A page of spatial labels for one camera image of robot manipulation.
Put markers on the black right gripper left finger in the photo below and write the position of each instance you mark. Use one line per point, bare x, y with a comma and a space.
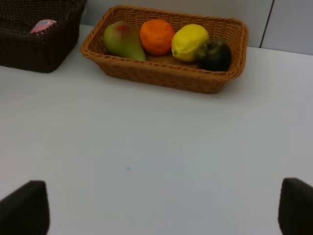
26, 210

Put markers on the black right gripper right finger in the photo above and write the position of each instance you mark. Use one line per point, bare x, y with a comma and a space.
295, 213

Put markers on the pink lotion bottle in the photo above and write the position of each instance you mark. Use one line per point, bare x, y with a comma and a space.
42, 25

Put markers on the green red pear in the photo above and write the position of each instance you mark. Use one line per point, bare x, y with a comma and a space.
120, 39

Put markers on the yellow lemon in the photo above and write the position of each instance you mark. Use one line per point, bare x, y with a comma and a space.
187, 41

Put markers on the orange mandarin fruit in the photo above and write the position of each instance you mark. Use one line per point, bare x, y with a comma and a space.
156, 36

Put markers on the dark brown wicker basket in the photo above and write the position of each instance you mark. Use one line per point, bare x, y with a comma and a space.
44, 51

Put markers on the orange wicker basket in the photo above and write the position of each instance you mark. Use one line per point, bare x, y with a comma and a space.
166, 70

